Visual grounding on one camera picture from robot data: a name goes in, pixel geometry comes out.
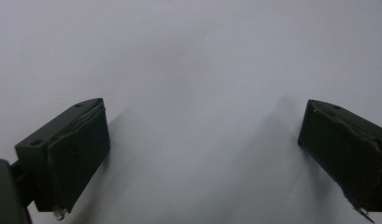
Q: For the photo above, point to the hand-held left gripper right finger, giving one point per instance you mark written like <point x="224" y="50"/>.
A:
<point x="347" y="155"/>

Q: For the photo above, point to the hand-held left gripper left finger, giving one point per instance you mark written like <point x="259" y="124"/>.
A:
<point x="70" y="158"/>

